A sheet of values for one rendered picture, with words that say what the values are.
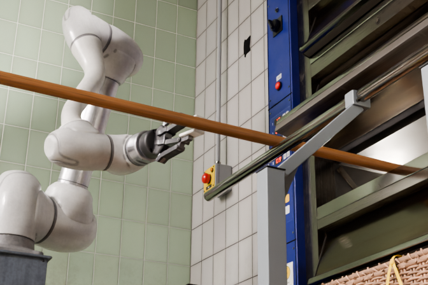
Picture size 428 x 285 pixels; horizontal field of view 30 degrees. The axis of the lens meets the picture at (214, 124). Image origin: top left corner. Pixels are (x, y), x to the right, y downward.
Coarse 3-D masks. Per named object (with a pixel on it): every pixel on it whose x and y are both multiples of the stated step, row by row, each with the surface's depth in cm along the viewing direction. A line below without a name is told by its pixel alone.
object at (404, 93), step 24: (384, 48) 204; (408, 48) 198; (360, 72) 211; (336, 96) 223; (384, 96) 218; (408, 96) 216; (288, 120) 241; (360, 120) 231; (384, 120) 229; (336, 144) 246
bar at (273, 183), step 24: (384, 72) 163; (408, 72) 158; (360, 96) 169; (312, 120) 185; (336, 120) 165; (288, 144) 192; (312, 144) 160; (264, 168) 152; (288, 168) 155; (216, 192) 224; (264, 192) 150; (264, 216) 149; (264, 240) 147; (264, 264) 145
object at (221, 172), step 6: (210, 168) 302; (216, 168) 299; (222, 168) 300; (228, 168) 301; (210, 174) 301; (216, 174) 298; (222, 174) 299; (228, 174) 300; (210, 180) 300; (216, 180) 297; (222, 180) 298; (204, 186) 304; (210, 186) 299; (204, 192) 303; (228, 192) 301
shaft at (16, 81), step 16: (0, 80) 176; (16, 80) 177; (32, 80) 179; (64, 96) 182; (80, 96) 183; (96, 96) 185; (128, 112) 188; (144, 112) 189; (160, 112) 191; (176, 112) 194; (192, 128) 196; (208, 128) 196; (224, 128) 198; (240, 128) 200; (272, 144) 204; (336, 160) 212; (352, 160) 213; (368, 160) 216
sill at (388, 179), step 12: (420, 156) 205; (396, 168) 213; (408, 168) 208; (420, 168) 204; (372, 180) 222; (384, 180) 217; (396, 180) 212; (348, 192) 230; (360, 192) 225; (372, 192) 220; (324, 204) 241; (336, 204) 235; (348, 204) 229; (324, 216) 239
